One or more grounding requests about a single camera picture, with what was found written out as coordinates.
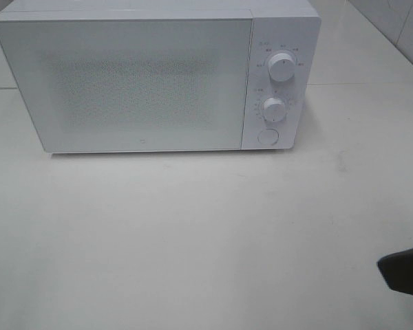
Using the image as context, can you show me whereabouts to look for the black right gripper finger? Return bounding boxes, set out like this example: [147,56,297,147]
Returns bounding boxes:
[377,248,413,296]

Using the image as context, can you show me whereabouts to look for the white round door button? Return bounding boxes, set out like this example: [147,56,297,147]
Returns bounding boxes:
[257,129,279,146]

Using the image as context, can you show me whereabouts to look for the white microwave door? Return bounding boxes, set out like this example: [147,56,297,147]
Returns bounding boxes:
[0,19,252,153]

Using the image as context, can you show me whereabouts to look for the white microwave oven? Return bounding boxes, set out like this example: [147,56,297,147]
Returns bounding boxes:
[0,1,321,152]

